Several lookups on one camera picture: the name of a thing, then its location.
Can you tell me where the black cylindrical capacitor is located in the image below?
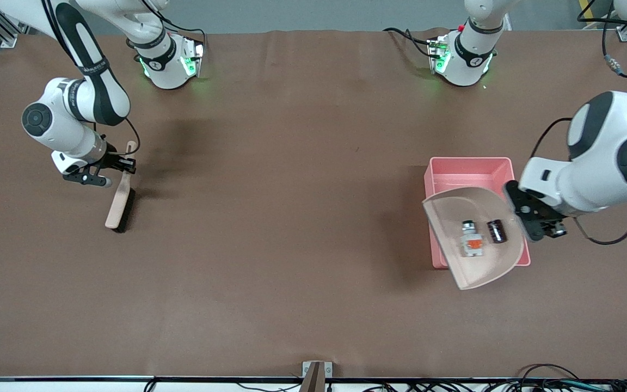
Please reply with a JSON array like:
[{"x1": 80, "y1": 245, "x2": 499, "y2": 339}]
[{"x1": 487, "y1": 219, "x2": 507, "y2": 244}]

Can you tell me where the white push button switch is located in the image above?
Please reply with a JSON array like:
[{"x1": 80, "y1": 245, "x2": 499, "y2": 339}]
[{"x1": 459, "y1": 219, "x2": 484, "y2": 258}]

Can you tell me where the beige plastic dustpan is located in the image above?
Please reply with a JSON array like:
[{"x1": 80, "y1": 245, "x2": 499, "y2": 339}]
[{"x1": 422, "y1": 186, "x2": 526, "y2": 291}]

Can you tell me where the pink plastic bin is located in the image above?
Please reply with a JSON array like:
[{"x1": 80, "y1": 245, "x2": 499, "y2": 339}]
[{"x1": 424, "y1": 157, "x2": 531, "y2": 270}]

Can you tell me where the brown table mat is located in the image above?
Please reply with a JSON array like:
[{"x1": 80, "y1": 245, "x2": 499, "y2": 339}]
[{"x1": 0, "y1": 28, "x2": 627, "y2": 379}]

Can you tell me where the black looped cable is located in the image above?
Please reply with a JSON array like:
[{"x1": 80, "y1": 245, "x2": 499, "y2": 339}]
[{"x1": 518, "y1": 363, "x2": 581, "y2": 384}]

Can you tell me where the black right base cable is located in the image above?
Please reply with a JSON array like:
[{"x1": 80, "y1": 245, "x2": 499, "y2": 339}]
[{"x1": 138, "y1": 0, "x2": 207, "y2": 55}]

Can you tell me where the black base cable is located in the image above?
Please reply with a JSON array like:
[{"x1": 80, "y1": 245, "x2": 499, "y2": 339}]
[
  {"x1": 383, "y1": 27, "x2": 435, "y2": 58},
  {"x1": 138, "y1": 0, "x2": 207, "y2": 55}
]

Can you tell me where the teal cable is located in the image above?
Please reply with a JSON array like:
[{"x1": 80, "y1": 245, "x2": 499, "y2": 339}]
[{"x1": 556, "y1": 379, "x2": 611, "y2": 391}]

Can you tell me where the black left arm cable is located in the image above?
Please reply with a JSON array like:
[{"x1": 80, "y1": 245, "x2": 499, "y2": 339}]
[{"x1": 577, "y1": 0, "x2": 627, "y2": 80}]

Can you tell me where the black left base cable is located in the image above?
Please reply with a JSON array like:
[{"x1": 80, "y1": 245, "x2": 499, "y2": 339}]
[{"x1": 383, "y1": 27, "x2": 435, "y2": 58}]

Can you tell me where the metal table edge bracket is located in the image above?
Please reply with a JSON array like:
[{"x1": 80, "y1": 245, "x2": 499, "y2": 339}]
[{"x1": 302, "y1": 361, "x2": 333, "y2": 378}]

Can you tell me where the black long cable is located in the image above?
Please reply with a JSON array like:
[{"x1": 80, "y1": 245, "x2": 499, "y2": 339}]
[{"x1": 236, "y1": 381, "x2": 302, "y2": 392}]

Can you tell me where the brown post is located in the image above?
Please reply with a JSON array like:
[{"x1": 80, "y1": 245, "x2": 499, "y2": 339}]
[{"x1": 298, "y1": 363, "x2": 326, "y2": 392}]

